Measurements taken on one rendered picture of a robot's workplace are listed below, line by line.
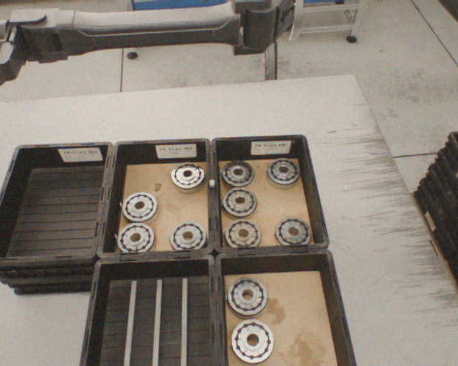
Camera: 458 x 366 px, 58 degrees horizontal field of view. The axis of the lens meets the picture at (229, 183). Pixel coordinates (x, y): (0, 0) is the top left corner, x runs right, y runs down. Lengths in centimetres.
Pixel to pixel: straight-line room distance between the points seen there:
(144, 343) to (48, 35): 73
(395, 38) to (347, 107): 184
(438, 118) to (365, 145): 138
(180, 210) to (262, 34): 65
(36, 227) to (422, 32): 316
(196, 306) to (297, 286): 27
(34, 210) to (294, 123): 99
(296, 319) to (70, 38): 82
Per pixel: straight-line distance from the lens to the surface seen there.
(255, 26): 77
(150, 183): 132
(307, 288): 115
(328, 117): 173
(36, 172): 147
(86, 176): 140
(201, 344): 109
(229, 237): 116
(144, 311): 113
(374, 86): 307
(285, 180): 128
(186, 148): 130
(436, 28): 382
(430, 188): 217
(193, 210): 125
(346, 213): 144
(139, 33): 77
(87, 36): 78
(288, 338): 110
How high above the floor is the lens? 188
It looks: 54 degrees down
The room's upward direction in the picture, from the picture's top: straight up
